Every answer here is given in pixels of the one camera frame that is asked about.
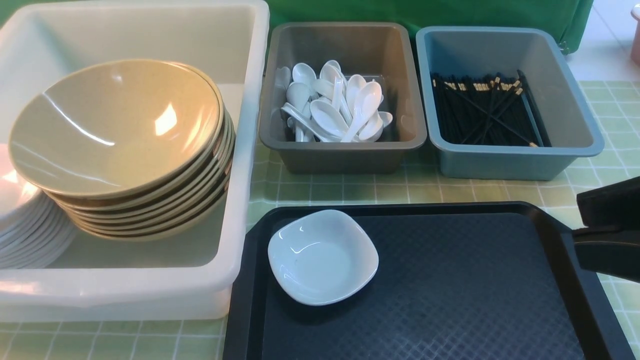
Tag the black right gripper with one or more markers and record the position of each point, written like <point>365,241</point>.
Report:
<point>609,242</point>

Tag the white square dish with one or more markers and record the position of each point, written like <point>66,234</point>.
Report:
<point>322,258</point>

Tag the tan noodle bowl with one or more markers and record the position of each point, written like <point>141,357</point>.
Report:
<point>111,129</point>

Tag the black serving tray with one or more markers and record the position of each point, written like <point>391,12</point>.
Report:
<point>456,281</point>

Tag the blue plastic chopstick bin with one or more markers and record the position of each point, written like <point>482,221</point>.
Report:
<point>478,51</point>

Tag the pile of black chopsticks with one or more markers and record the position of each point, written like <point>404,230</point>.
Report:
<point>492,110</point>

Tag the green cloth backdrop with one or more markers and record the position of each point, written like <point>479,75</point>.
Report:
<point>564,20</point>

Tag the grey plastic spoon bin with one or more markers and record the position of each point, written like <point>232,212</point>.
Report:
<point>391,119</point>

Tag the pile of white spoons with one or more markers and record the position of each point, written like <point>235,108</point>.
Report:
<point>317,107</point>

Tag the large white plastic tub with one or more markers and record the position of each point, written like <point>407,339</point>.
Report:
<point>185,276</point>

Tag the green checkered tablecloth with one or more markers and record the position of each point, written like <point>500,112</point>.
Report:
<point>615,104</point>

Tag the stack of tan bowls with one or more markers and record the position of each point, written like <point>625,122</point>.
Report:
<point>163,210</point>

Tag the stack of white dishes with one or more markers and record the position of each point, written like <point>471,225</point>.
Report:
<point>34,230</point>

